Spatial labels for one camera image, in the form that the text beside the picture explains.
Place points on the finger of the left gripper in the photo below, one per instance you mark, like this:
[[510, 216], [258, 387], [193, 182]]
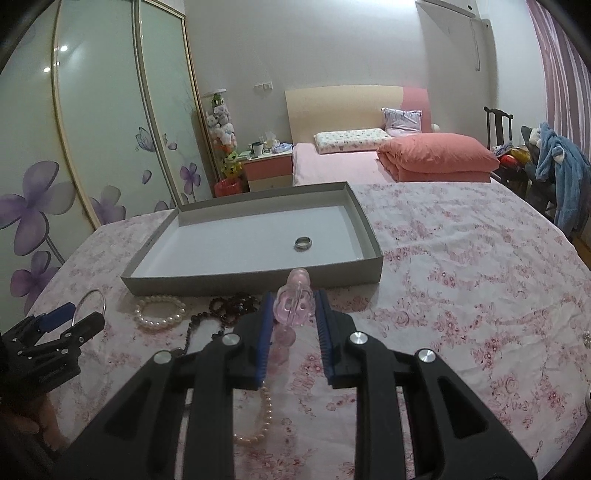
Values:
[[70, 340], [54, 319]]

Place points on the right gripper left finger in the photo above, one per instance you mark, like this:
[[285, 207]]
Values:
[[175, 407]]

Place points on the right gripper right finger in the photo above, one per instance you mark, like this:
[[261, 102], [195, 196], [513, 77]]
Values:
[[454, 435]]

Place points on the thin silver bangle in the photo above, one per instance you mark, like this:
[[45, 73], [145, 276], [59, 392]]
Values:
[[92, 301]]

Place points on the person's left hand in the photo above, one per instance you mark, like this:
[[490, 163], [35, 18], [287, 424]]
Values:
[[43, 414]]

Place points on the pink floral bed sheet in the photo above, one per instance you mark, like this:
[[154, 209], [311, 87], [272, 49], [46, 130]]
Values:
[[470, 271]]

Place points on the floral sliding wardrobe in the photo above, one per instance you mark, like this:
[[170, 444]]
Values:
[[100, 122]]

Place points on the grey cardboard tray box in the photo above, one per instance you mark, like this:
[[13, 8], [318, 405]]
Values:
[[250, 242]]

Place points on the red waste bin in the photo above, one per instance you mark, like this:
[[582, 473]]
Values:
[[228, 187]]

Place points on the stack of plush toys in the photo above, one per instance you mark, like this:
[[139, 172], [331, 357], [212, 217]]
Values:
[[221, 131]]

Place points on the pink bedside table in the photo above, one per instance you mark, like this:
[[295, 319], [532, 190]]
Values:
[[269, 172]]

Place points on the white mug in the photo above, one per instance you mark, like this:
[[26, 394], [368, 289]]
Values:
[[257, 148]]

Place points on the folded salmon duvet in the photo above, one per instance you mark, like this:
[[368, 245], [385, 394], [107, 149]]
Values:
[[437, 157]]

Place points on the blue bathrobe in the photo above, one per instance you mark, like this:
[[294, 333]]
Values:
[[572, 177]]

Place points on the pink mattress sheet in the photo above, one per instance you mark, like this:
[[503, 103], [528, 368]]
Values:
[[356, 168]]

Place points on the white floral pillow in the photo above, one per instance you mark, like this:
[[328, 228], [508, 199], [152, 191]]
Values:
[[347, 141]]

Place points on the lilac patterned pillow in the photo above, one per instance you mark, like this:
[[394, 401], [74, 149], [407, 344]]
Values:
[[399, 123]]

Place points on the dark wooden chair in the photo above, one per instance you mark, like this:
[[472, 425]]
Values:
[[499, 127]]

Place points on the beige pink headboard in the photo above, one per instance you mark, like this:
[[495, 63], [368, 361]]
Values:
[[350, 107]]

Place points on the pink striped curtain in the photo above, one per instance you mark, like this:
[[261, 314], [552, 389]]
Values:
[[567, 79]]

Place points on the white air conditioner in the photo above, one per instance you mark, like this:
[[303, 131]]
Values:
[[442, 8]]

